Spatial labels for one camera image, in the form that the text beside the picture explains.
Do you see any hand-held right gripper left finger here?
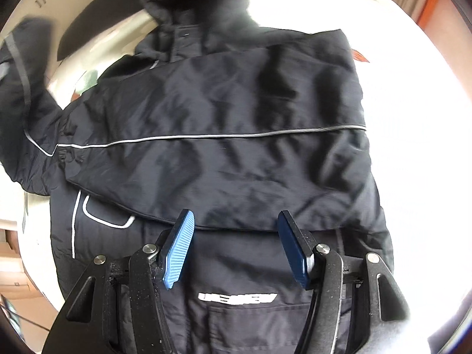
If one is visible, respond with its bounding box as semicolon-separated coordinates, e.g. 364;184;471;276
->
40;209;196;354

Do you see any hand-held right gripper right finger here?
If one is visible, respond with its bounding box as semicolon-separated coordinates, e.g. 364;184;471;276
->
277;210;410;354

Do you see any black jacket with white piping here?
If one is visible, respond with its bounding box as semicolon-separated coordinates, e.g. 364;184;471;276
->
0;0;410;354

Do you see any cardboard box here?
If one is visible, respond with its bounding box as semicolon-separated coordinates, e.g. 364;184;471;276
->
0;227;41;299

